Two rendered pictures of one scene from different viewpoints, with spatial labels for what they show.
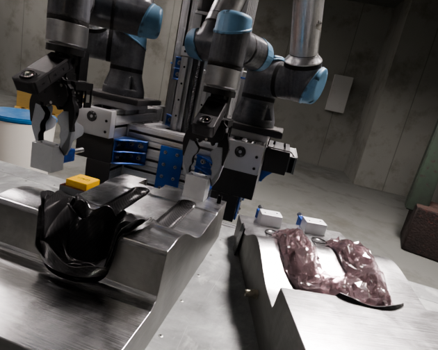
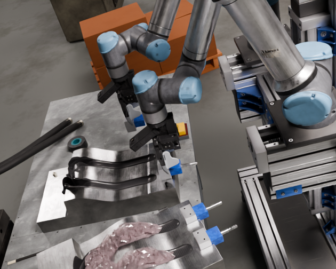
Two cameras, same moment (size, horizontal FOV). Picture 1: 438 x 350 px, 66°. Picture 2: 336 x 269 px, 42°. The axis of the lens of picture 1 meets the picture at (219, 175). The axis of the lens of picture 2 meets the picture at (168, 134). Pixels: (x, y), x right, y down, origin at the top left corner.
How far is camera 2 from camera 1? 148 cm
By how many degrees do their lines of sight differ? 79
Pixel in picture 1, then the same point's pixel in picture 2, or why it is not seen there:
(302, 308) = (60, 247)
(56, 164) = (130, 128)
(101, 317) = (57, 208)
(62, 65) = (112, 87)
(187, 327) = (89, 231)
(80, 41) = (116, 76)
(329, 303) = (68, 254)
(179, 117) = not seen: hidden behind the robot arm
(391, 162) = not seen: outside the picture
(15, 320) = (48, 196)
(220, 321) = not seen: hidden behind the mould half
